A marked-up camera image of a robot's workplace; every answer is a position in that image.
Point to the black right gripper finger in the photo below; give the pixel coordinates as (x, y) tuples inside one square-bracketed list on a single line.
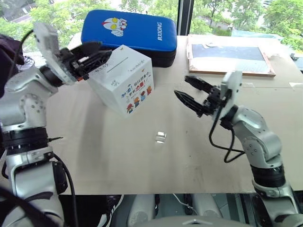
[(198, 84), (189, 100)]

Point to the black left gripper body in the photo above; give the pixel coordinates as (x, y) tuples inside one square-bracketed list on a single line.
[(73, 62)]

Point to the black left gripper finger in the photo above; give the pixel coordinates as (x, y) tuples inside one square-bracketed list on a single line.
[(97, 60), (91, 47)]

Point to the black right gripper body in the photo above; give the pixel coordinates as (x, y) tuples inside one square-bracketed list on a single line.
[(213, 101)]

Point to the white box with slot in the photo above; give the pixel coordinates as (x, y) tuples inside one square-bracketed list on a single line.
[(125, 80)]

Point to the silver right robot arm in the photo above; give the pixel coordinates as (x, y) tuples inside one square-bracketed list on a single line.
[(255, 132)]

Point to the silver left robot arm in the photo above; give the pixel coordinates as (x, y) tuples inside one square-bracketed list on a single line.
[(26, 108)]

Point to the wooden framed blue board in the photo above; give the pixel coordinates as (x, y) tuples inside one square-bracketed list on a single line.
[(227, 55)]

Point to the blue padded cartoon case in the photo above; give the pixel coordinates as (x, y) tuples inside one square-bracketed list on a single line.
[(132, 33)]

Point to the small clear plastic block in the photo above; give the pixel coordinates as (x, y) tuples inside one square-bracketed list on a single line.
[(161, 137)]

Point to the person in dark clothing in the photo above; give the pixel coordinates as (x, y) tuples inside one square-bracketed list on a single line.
[(7, 61)]

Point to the grey rounded robot leg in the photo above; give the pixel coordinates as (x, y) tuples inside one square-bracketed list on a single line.
[(140, 208), (206, 204)]

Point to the grey rounded robot body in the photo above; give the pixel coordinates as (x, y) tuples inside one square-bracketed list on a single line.
[(194, 222)]

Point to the black and white shoe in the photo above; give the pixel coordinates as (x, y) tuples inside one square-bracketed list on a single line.
[(111, 208)]

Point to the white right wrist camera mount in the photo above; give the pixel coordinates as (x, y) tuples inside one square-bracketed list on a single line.
[(230, 87)]

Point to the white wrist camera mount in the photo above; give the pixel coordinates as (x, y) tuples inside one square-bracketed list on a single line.
[(230, 87), (48, 47)]

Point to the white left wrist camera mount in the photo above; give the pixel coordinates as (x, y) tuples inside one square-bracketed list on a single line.
[(48, 47)]

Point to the black window frame post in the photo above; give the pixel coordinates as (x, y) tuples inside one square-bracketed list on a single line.
[(185, 16)]

